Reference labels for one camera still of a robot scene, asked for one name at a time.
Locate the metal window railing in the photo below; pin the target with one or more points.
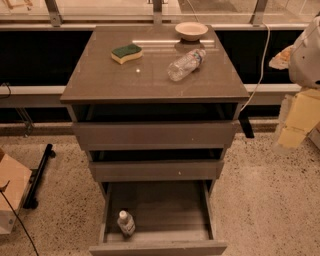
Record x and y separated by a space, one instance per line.
220 14

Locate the grey top drawer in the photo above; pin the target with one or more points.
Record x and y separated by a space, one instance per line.
144 136

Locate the beige ceramic bowl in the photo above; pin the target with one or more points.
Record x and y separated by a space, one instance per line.
191 31

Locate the green yellow sponge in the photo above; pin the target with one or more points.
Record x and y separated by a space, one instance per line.
126 53

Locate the grey drawer cabinet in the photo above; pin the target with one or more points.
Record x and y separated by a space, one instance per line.
101 90

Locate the black tripod leg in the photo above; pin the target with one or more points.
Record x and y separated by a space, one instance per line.
31 201

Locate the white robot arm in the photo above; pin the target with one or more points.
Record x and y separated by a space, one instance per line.
304 65

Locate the grey middle drawer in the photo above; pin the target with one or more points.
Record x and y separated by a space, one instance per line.
156 170

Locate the cardboard box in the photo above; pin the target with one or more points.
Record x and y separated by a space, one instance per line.
14 178

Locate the small blue plastic bottle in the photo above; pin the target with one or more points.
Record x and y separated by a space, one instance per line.
126 223

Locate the clear crushed water bottle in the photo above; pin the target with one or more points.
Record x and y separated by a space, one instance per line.
185 65

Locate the brown box at right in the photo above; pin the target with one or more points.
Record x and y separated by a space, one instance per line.
314 135

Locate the grey open bottom drawer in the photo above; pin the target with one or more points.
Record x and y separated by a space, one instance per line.
172 218

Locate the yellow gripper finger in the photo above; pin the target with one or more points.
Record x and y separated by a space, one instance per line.
281 60
299 115

